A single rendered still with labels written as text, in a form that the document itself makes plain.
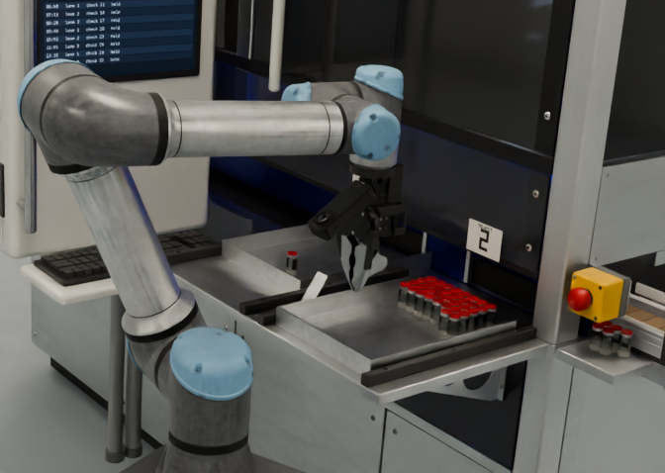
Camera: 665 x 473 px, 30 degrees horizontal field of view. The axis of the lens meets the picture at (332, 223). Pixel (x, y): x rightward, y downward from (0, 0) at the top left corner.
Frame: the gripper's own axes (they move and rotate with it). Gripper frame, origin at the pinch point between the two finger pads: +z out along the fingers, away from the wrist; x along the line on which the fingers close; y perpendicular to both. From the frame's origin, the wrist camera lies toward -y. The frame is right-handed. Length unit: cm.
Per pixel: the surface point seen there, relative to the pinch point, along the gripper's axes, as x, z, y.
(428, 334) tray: 2.6, 14.5, 21.3
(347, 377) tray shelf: -3.0, 14.8, -2.0
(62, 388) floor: 176, 103, 40
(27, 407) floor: 170, 103, 25
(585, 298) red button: -19.6, 2.3, 35.0
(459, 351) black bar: -8.0, 12.9, 18.4
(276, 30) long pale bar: 65, -28, 31
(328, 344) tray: 5.4, 12.8, 0.4
